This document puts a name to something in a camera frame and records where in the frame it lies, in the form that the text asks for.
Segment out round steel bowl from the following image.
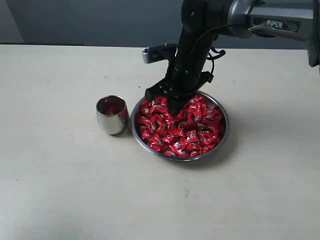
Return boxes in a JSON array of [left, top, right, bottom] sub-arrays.
[[130, 90, 230, 162]]

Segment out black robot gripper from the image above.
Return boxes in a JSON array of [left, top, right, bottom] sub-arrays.
[[144, 0, 232, 117]]

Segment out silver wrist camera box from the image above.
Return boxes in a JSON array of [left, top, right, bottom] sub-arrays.
[[142, 43, 178, 64]]

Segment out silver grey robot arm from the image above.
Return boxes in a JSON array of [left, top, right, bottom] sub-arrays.
[[142, 0, 320, 116]]

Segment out red candies inside cup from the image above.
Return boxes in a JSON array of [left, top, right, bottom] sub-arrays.
[[97, 96, 125, 116]]

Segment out pile of red wrapped candies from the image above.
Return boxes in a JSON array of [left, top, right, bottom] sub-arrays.
[[137, 95, 225, 157]]

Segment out small stainless steel cup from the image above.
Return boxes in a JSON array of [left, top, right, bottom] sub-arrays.
[[96, 95, 129, 135]]

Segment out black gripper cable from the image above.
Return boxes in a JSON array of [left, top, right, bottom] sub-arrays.
[[189, 23, 247, 85]]

